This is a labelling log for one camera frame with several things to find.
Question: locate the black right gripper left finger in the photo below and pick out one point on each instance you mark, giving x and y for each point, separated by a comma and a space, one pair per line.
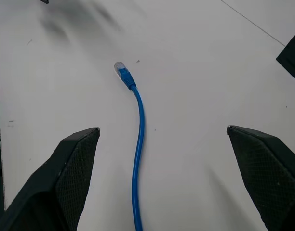
56, 183

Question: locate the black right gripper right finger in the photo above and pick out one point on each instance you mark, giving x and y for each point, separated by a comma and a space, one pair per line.
268, 173

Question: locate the small black object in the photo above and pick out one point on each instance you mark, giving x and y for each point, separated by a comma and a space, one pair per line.
44, 1

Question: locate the black metal bracket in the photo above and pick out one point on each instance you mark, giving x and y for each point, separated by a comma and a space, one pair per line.
292, 60

